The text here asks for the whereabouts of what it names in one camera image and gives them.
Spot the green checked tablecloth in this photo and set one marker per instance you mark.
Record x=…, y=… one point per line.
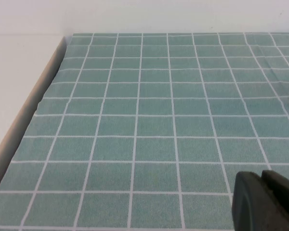
x=147, y=120

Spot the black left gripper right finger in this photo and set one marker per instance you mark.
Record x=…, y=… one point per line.
x=286, y=199

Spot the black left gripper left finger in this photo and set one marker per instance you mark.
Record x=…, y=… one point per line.
x=250, y=207

